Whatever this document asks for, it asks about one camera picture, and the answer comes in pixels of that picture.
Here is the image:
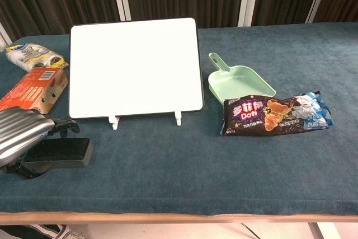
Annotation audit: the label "black eraser block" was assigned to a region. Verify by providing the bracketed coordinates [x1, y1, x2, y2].
[23, 138, 94, 168]

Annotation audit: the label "metal table leg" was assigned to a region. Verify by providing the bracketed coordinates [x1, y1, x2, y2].
[308, 222, 327, 239]

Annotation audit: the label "orange cardboard snack box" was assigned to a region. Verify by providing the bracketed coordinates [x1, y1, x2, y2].
[0, 67, 69, 115]

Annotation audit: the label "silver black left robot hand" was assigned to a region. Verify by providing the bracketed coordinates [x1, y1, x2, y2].
[0, 106, 81, 180]

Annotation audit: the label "mint green plastic dustpan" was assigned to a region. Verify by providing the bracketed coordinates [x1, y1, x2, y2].
[207, 52, 277, 102]

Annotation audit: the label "white board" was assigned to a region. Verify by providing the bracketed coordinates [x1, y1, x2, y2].
[68, 17, 205, 119]

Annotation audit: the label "teal table cloth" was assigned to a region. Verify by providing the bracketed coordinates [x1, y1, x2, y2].
[0, 21, 358, 217]

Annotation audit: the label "dark Dofi snack bag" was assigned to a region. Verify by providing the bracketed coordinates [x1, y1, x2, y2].
[219, 91, 335, 137]

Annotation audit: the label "black white sneaker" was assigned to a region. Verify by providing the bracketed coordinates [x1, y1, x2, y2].
[26, 224, 86, 239]

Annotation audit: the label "white blue snack packet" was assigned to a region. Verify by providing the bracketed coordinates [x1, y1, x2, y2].
[5, 43, 69, 72]

